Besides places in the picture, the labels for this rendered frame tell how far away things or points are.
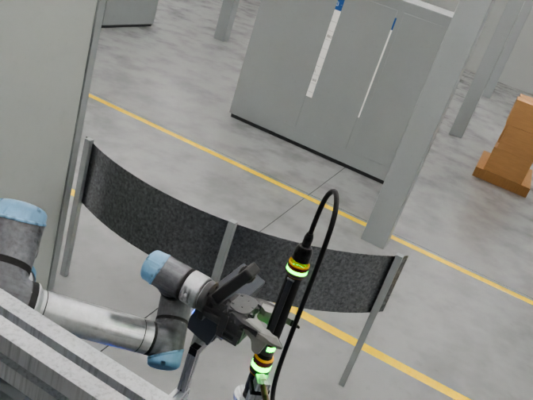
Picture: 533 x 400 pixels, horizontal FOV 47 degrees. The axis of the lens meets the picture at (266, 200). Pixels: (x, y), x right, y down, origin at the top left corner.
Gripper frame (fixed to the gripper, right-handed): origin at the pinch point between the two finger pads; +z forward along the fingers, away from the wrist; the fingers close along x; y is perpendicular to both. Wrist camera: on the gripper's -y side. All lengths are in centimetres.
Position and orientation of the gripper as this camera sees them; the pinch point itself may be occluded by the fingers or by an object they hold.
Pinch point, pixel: (288, 332)
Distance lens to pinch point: 127.9
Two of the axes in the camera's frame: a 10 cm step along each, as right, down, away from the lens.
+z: 8.6, 4.2, -2.9
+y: -2.9, 8.7, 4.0
